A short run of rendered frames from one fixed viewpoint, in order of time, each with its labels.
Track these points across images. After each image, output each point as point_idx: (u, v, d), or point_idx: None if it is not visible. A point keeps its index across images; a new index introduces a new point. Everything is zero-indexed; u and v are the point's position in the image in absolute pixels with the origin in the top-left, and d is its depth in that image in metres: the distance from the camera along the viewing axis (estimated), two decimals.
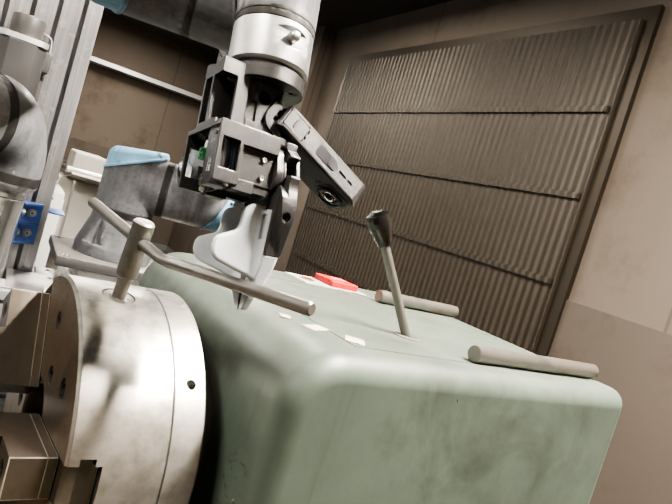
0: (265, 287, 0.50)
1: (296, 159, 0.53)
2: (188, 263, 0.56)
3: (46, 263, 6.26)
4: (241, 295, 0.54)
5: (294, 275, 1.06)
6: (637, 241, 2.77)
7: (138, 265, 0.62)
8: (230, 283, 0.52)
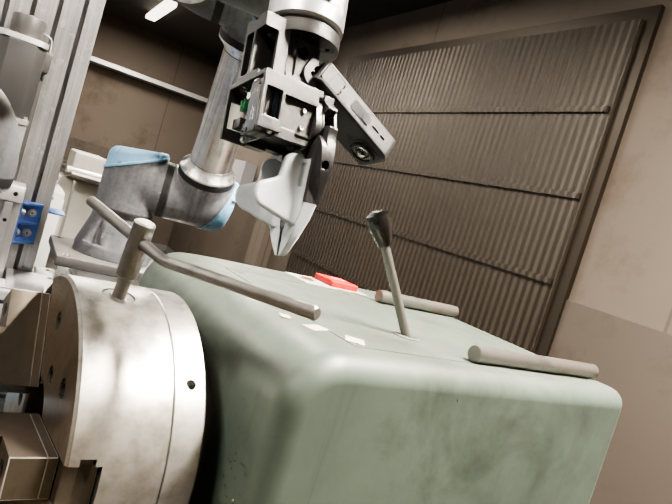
0: (270, 291, 0.51)
1: (334, 111, 0.55)
2: (191, 265, 0.56)
3: (46, 263, 6.26)
4: (280, 241, 0.56)
5: (294, 275, 1.06)
6: (637, 241, 2.77)
7: (139, 265, 0.62)
8: (234, 286, 0.53)
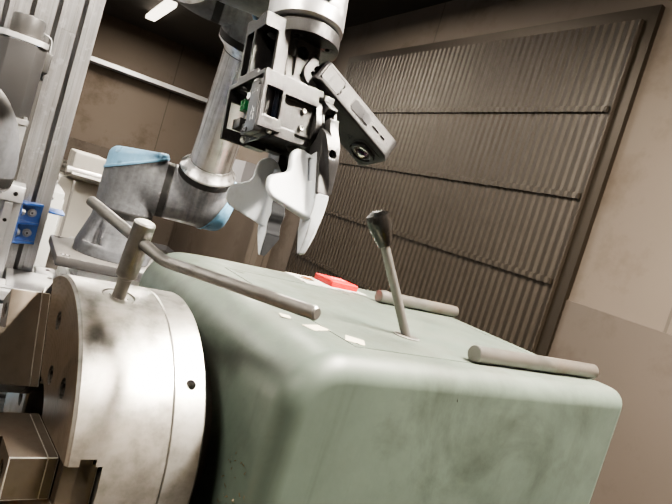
0: (270, 291, 0.51)
1: (334, 111, 0.55)
2: (191, 265, 0.56)
3: (46, 263, 6.26)
4: (297, 240, 0.54)
5: (294, 275, 1.06)
6: (637, 241, 2.77)
7: (139, 265, 0.62)
8: (234, 286, 0.53)
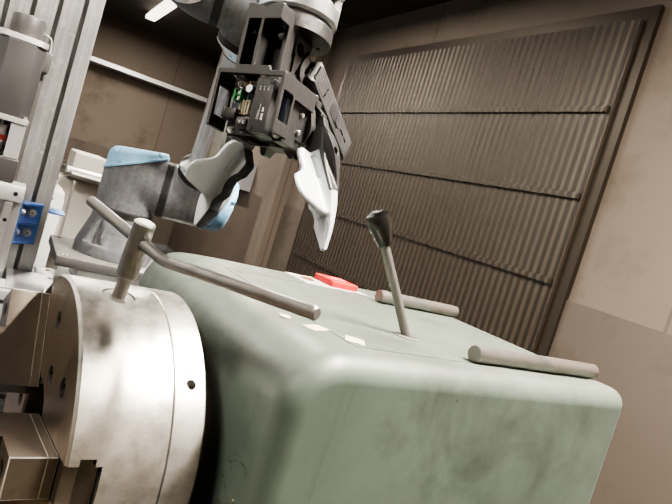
0: (270, 291, 0.51)
1: (324, 117, 0.56)
2: (191, 265, 0.56)
3: (46, 263, 6.26)
4: (315, 237, 0.54)
5: (294, 275, 1.06)
6: (637, 241, 2.77)
7: (139, 265, 0.62)
8: (234, 286, 0.53)
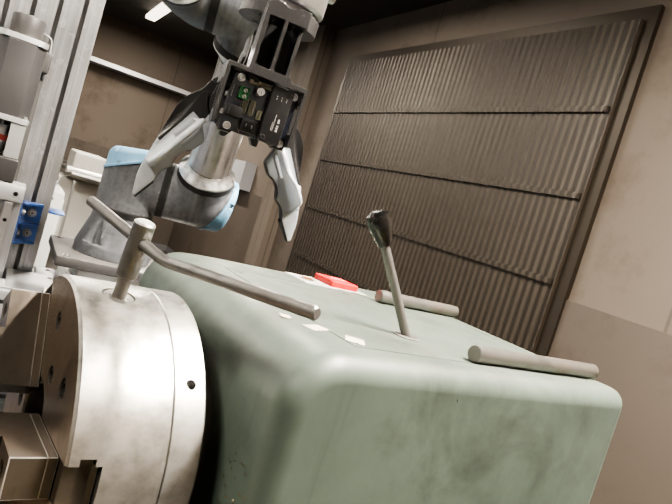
0: (270, 291, 0.51)
1: None
2: (191, 265, 0.56)
3: (46, 263, 6.26)
4: (283, 229, 0.59)
5: (294, 275, 1.06)
6: (637, 241, 2.77)
7: (139, 265, 0.62)
8: (234, 286, 0.53)
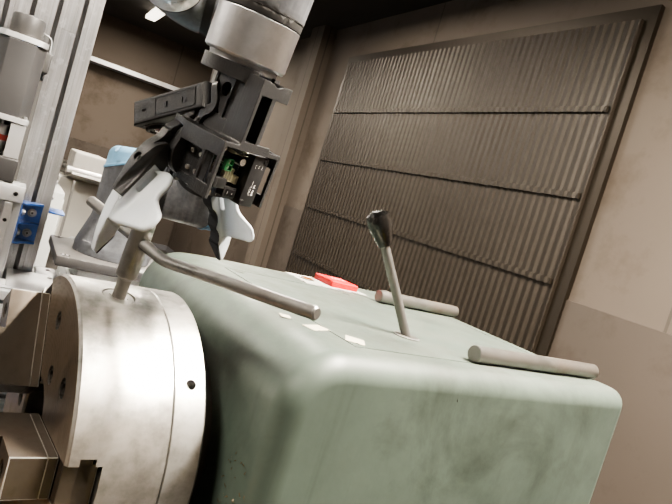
0: (270, 291, 0.51)
1: None
2: (191, 265, 0.56)
3: (46, 263, 6.26)
4: (218, 251, 0.64)
5: (294, 275, 1.06)
6: (637, 241, 2.77)
7: (139, 265, 0.62)
8: (234, 286, 0.53)
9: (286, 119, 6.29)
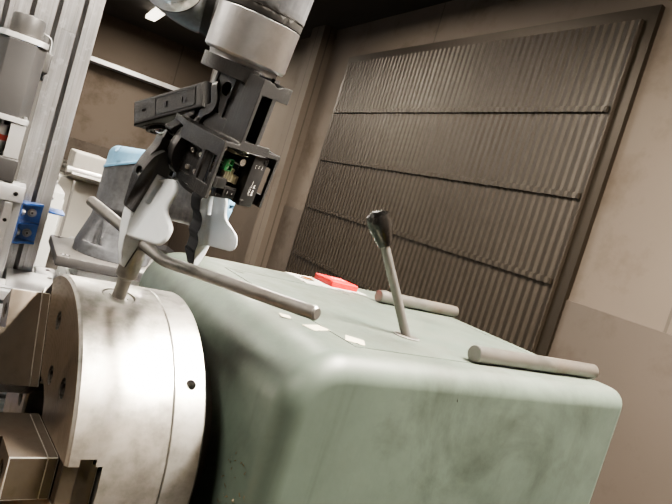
0: (270, 291, 0.51)
1: None
2: (191, 265, 0.56)
3: (46, 263, 6.26)
4: (193, 259, 0.62)
5: (294, 275, 1.06)
6: (637, 241, 2.77)
7: (139, 265, 0.62)
8: (234, 286, 0.53)
9: (286, 119, 6.29)
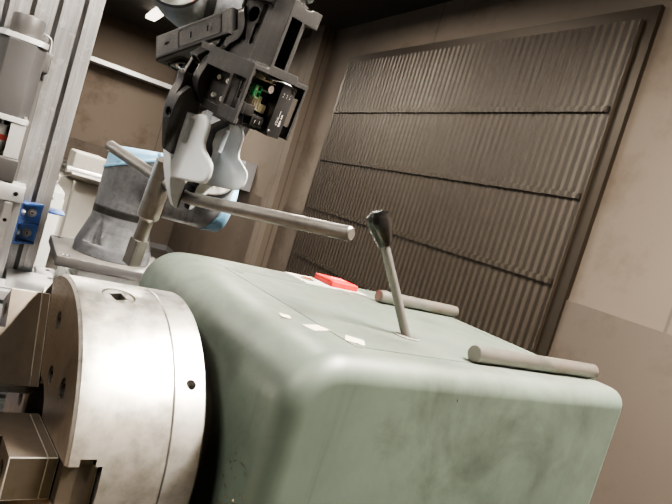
0: (301, 216, 0.49)
1: None
2: (216, 198, 0.55)
3: (46, 263, 6.26)
4: None
5: (294, 275, 1.06)
6: (637, 241, 2.77)
7: (161, 205, 0.60)
8: (263, 214, 0.51)
9: (286, 119, 6.29)
